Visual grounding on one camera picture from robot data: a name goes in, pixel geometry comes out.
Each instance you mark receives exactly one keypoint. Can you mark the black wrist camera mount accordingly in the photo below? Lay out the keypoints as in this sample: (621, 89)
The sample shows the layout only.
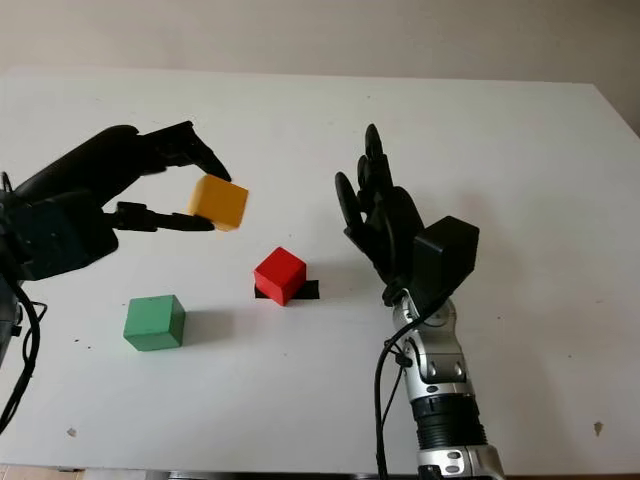
(445, 255)
(55, 240)

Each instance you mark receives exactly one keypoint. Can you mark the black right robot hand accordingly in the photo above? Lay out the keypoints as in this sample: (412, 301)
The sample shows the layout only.
(395, 235)

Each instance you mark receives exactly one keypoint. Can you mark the yellow wooden cube block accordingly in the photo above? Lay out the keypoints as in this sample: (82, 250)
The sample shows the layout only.
(220, 202)

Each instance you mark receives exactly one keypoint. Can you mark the black tape strip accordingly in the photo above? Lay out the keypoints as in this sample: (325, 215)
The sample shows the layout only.
(311, 289)

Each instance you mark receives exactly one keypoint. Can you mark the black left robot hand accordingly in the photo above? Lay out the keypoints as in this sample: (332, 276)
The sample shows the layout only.
(90, 165)

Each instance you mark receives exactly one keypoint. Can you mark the red wooden cube block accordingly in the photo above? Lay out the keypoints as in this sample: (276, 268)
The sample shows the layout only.
(277, 277)

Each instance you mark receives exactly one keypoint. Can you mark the green wooden cube block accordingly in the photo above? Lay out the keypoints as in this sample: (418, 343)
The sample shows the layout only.
(150, 322)

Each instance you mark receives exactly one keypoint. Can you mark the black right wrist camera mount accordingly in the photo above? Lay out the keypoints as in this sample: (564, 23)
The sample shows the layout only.
(445, 255)

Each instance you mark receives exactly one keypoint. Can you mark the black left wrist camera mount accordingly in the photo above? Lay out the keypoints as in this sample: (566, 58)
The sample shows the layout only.
(55, 240)

